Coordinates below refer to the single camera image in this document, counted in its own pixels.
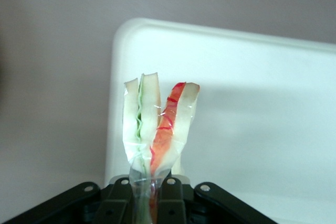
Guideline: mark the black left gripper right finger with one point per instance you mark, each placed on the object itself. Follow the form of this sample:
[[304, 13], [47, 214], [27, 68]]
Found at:
[[172, 200]]

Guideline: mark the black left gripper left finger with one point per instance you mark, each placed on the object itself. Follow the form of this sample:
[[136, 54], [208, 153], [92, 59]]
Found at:
[[116, 200]]

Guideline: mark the triangle sandwich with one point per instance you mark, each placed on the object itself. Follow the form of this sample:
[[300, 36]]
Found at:
[[168, 121]]

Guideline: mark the cream rectangular plastic tray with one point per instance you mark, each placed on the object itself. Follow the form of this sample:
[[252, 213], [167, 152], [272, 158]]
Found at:
[[249, 103]]

